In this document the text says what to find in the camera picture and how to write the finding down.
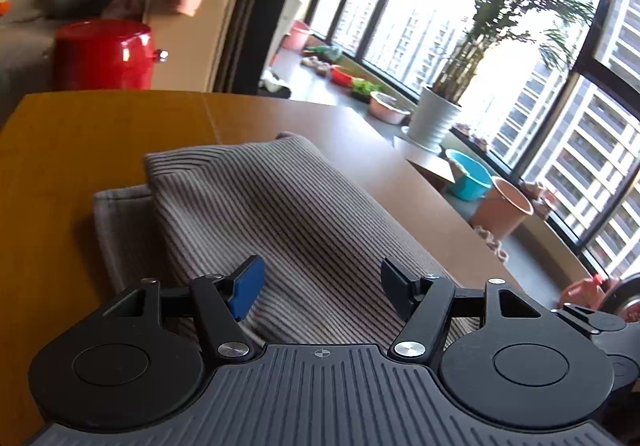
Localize pink steel bowl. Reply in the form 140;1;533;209
369;91;412;124

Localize grey sofa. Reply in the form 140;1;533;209
0;0;151;124

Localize cardboard box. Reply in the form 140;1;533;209
142;0;236;92

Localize red pot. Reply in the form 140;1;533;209
54;19;168;91

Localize dark curtain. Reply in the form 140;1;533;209
210;0;321;94

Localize grey striped garment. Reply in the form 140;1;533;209
92;132;516;347

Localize white plant pot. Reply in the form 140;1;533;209
407;86;463;152

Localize green toy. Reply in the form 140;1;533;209
305;45;343;63

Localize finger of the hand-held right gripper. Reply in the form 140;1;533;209
552;305;628;334

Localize blue basin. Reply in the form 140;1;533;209
444;149;493;202

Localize green vegetable tray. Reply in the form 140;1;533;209
350;79;383;103

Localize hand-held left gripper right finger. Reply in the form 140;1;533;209
380;257;549;361

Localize small beige shoes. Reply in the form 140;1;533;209
301;57;332;76

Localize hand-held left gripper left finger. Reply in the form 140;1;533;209
102;255;266;362

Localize pink bucket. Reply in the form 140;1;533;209
470;176;535;242

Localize pink soft toy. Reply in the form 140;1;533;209
472;225;511;264

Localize pink basin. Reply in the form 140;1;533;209
282;20;312;51

